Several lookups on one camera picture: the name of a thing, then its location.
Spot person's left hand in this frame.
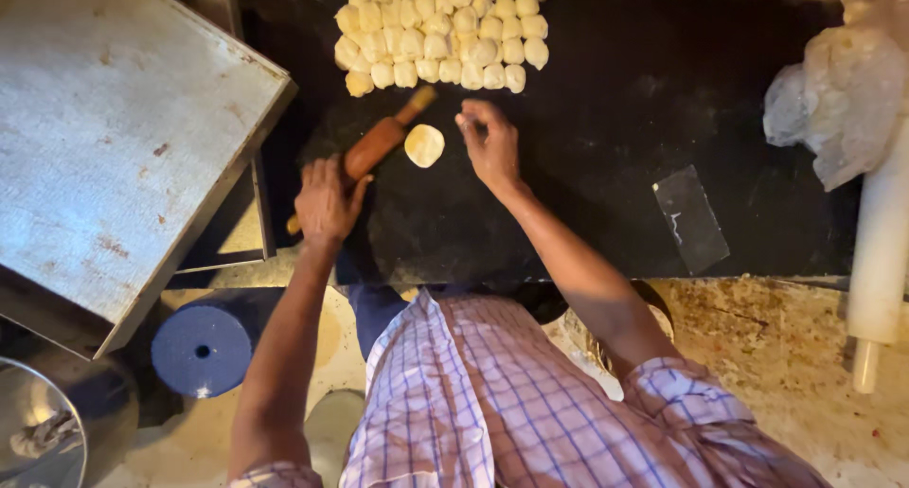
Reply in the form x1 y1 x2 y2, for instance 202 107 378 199
294 155 374 245

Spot person's right hand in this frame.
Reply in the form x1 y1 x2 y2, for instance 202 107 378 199
454 99 525 194

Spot wooden rolling pin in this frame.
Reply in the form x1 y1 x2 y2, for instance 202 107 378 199
285 85 438 236

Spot flattened dough disc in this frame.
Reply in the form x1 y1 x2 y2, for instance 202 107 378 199
404 124 446 169

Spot pile of dough balls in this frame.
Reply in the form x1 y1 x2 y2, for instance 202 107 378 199
333 0 551 98

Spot blue trousers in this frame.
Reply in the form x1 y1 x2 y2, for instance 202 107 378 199
335 249 470 361

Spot metal dough scraper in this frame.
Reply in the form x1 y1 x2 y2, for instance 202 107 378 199
652 164 731 276

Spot checked shirt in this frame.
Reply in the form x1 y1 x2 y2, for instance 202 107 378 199
229 289 833 488

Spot metal tray table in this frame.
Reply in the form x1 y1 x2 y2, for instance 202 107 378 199
0 0 299 361

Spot blue cylindrical stool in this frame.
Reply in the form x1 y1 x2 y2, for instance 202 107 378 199
151 289 285 399

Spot clear plastic bag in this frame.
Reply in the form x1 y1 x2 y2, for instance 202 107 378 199
763 0 909 193

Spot large white rolling pin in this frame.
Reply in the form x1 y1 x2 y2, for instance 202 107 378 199
845 119 909 395

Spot steel bowl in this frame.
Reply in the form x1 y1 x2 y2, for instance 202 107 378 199
0 346 140 488

